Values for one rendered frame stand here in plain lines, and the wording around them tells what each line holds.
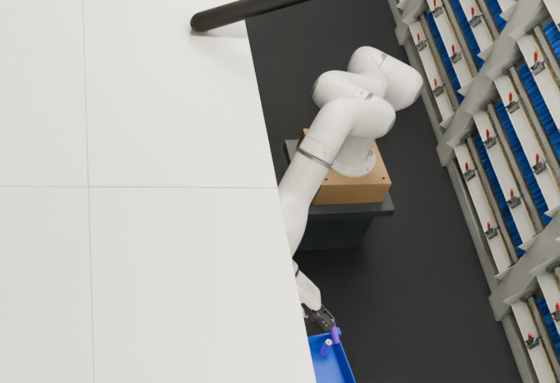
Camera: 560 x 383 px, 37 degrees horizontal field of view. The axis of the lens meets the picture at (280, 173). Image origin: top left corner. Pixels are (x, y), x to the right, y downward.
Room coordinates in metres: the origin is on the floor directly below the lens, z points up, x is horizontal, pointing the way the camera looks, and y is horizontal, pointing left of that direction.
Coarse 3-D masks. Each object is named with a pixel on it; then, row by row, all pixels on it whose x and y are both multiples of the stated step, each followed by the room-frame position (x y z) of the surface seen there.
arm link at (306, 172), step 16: (304, 160) 1.33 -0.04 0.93; (320, 160) 1.34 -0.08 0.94; (288, 176) 1.31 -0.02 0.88; (304, 176) 1.31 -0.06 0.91; (320, 176) 1.32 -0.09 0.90; (288, 192) 1.27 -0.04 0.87; (304, 192) 1.28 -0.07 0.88; (288, 208) 1.23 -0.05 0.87; (304, 208) 1.26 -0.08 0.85; (288, 224) 1.19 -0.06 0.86; (304, 224) 1.21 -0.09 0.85; (288, 240) 1.16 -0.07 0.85
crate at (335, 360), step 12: (312, 336) 1.17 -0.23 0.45; (324, 336) 1.19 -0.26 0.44; (312, 348) 1.17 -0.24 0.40; (336, 348) 1.18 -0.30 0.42; (312, 360) 1.14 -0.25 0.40; (324, 360) 1.15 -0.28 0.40; (336, 360) 1.16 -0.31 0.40; (324, 372) 1.11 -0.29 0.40; (336, 372) 1.12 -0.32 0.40; (348, 372) 1.11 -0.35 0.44
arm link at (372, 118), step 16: (368, 96) 1.58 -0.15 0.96; (320, 112) 1.43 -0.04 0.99; (336, 112) 1.43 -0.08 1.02; (352, 112) 1.46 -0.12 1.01; (368, 112) 1.51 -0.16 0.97; (384, 112) 1.54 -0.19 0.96; (320, 128) 1.39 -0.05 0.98; (336, 128) 1.40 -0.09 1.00; (352, 128) 1.45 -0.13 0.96; (368, 128) 1.50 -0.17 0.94; (384, 128) 1.53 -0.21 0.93; (304, 144) 1.37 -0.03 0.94; (320, 144) 1.36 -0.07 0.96; (336, 144) 1.38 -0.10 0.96
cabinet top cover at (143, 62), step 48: (96, 0) 0.76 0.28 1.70; (144, 0) 0.79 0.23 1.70; (192, 0) 0.82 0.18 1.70; (96, 48) 0.69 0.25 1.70; (144, 48) 0.71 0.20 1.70; (192, 48) 0.74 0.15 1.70; (240, 48) 0.77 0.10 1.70; (96, 96) 0.62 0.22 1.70; (144, 96) 0.64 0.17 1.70; (192, 96) 0.67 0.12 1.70; (240, 96) 0.69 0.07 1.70; (96, 144) 0.55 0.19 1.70; (144, 144) 0.57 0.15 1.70; (192, 144) 0.60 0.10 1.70; (240, 144) 0.62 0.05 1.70
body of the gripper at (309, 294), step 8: (296, 272) 1.18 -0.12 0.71; (296, 280) 1.15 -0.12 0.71; (304, 280) 1.18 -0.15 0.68; (304, 288) 1.15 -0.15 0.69; (312, 288) 1.18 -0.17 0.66; (304, 296) 1.13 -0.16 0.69; (312, 296) 1.14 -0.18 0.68; (320, 296) 1.17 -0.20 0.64; (312, 304) 1.12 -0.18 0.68; (320, 304) 1.14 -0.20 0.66; (304, 312) 1.12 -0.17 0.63
